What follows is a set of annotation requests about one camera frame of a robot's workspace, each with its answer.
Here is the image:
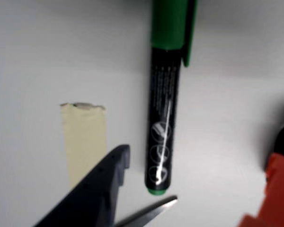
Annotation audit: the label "navy gripper finger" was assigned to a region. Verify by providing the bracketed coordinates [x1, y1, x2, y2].
[34, 144, 131, 227]

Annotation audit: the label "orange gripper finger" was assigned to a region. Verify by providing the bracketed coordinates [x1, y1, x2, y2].
[236, 152, 284, 227]

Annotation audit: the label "green black marker pen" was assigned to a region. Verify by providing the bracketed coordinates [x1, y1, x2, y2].
[143, 0, 199, 196]

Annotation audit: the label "long beige masking tape strip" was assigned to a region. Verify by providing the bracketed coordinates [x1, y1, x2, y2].
[59, 102, 107, 191]

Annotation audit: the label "blue handled scissors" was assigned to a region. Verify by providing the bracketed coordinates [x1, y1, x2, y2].
[113, 194, 178, 227]

